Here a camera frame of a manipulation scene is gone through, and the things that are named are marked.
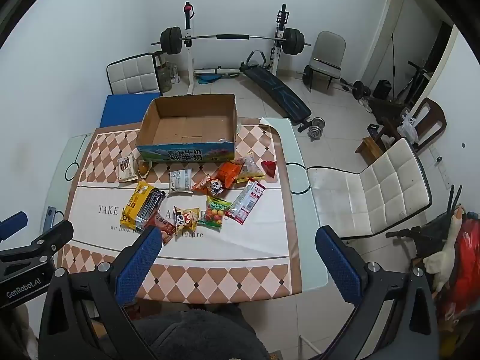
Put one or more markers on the black weight plate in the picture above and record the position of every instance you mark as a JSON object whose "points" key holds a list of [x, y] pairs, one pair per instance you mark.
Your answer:
{"points": [[307, 75]]}

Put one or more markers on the dark fleece clothing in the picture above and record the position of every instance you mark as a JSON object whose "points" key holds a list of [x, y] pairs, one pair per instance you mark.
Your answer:
{"points": [[198, 333]]}

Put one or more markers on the white and grey snack packet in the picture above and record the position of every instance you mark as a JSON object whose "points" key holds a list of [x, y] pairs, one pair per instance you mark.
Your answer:
{"points": [[180, 182]]}

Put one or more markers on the black dumbbell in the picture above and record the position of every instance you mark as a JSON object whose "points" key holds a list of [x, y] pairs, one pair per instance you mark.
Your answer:
{"points": [[358, 88]]}

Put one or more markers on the water jug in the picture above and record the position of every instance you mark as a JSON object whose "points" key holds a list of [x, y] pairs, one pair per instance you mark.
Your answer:
{"points": [[164, 75]]}

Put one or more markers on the plain orange snack packet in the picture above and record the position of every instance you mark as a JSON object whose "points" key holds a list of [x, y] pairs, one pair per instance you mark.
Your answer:
{"points": [[229, 172]]}

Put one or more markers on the cardboard box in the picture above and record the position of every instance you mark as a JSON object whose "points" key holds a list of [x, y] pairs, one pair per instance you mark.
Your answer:
{"points": [[180, 127]]}

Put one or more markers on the checkered tablecloth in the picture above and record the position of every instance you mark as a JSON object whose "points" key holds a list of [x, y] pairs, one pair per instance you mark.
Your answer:
{"points": [[243, 240]]}

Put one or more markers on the brown wooden chair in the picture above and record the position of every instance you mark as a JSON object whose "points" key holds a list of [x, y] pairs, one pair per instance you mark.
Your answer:
{"points": [[435, 112]]}

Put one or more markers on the clear and yellow snack packet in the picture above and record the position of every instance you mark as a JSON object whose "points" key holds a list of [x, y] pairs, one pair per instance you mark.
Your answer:
{"points": [[249, 170]]}

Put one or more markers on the red triangular snack packet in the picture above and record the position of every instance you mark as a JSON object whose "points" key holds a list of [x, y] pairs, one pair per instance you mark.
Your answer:
{"points": [[269, 168]]}

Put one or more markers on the red bag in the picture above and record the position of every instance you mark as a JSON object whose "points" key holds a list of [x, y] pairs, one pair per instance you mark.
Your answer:
{"points": [[467, 262]]}

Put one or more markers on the black snack packet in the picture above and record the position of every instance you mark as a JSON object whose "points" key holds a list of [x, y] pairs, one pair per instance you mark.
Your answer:
{"points": [[150, 206]]}

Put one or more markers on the dark wooden low table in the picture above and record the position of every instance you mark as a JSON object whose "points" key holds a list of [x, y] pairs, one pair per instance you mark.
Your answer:
{"points": [[386, 110]]}

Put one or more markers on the small wooden stool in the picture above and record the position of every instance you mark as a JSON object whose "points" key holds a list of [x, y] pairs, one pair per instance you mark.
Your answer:
{"points": [[369, 144]]}

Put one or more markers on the yellow panda snack packet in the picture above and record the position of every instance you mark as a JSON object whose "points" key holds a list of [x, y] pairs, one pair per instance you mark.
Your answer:
{"points": [[186, 219]]}

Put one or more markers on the small orange snack packet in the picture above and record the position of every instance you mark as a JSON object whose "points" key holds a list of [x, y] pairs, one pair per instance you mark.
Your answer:
{"points": [[143, 168]]}

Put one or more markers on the blue disc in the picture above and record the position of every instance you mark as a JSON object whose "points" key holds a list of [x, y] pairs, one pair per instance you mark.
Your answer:
{"points": [[207, 79]]}

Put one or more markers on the exercise bike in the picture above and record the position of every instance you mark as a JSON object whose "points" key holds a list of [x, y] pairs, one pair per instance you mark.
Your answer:
{"points": [[414, 78]]}

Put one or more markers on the white padded chair back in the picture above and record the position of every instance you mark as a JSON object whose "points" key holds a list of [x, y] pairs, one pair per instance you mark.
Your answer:
{"points": [[133, 73]]}

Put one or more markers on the black metal frame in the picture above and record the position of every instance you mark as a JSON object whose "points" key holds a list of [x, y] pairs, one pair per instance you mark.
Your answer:
{"points": [[431, 228]]}

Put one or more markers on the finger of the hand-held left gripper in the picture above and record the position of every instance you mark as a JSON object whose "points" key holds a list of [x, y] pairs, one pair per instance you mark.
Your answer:
{"points": [[13, 224], [56, 236]]}

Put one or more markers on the long red and white packet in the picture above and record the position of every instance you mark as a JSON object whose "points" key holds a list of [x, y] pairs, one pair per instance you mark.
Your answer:
{"points": [[245, 202]]}

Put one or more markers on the brown and red snack packet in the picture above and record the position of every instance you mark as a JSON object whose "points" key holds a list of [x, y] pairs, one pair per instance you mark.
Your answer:
{"points": [[163, 227]]}

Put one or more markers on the orange panda snack packet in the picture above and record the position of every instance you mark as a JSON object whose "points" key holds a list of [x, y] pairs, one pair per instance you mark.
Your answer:
{"points": [[208, 185]]}

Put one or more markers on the white and brown snack packet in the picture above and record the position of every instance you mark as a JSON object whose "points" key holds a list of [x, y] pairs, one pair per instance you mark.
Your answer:
{"points": [[126, 172]]}

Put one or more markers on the white toy goose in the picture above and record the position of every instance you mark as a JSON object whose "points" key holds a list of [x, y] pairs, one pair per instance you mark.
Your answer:
{"points": [[444, 251]]}

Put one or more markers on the black speaker box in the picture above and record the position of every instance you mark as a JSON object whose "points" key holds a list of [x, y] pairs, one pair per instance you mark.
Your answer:
{"points": [[382, 90]]}

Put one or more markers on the white plastic bag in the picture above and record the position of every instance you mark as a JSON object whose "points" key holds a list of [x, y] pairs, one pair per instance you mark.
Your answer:
{"points": [[407, 127]]}

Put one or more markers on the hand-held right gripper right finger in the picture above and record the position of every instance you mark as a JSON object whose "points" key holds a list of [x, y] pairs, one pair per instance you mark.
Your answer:
{"points": [[337, 266]]}

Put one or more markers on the chrome dumbbell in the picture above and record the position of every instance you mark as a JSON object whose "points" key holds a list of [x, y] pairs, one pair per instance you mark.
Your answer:
{"points": [[317, 127]]}

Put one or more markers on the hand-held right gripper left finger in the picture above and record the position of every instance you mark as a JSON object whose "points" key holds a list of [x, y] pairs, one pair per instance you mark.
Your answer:
{"points": [[138, 266]]}

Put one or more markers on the grey chair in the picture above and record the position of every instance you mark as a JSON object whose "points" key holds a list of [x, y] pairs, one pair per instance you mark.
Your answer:
{"points": [[330, 48]]}

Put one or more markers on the green snack packet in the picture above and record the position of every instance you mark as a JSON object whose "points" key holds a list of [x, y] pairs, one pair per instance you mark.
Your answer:
{"points": [[215, 212]]}

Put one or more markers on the black sit-up bench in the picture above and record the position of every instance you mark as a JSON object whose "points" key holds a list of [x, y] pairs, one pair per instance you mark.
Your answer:
{"points": [[281, 93]]}

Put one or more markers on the white padded chair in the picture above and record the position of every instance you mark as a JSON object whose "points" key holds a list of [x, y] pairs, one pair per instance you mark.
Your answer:
{"points": [[390, 180], [133, 73]]}

